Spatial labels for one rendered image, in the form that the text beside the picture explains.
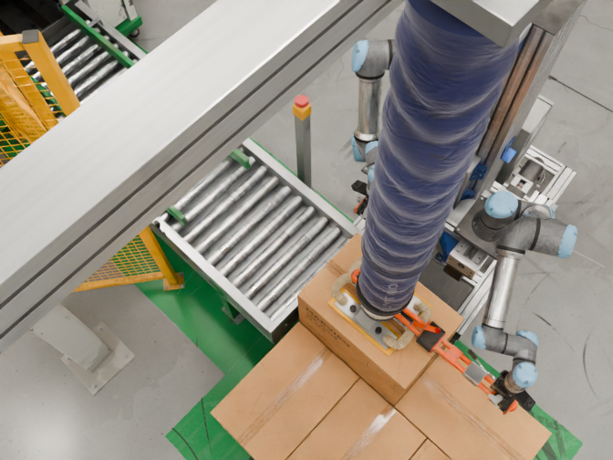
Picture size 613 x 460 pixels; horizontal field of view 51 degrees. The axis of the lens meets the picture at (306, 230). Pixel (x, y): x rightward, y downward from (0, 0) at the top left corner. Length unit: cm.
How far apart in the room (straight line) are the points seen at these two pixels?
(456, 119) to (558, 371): 271
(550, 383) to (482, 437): 84
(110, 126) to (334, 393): 253
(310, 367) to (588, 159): 236
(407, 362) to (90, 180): 221
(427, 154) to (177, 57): 85
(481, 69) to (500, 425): 219
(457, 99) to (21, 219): 86
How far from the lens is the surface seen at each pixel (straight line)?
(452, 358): 261
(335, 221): 331
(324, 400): 308
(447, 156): 146
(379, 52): 255
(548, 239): 231
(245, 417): 308
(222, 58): 69
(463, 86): 125
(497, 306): 231
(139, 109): 67
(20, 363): 403
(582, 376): 394
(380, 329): 270
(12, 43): 216
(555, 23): 222
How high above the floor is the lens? 358
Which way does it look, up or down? 65 degrees down
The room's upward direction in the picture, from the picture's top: 2 degrees counter-clockwise
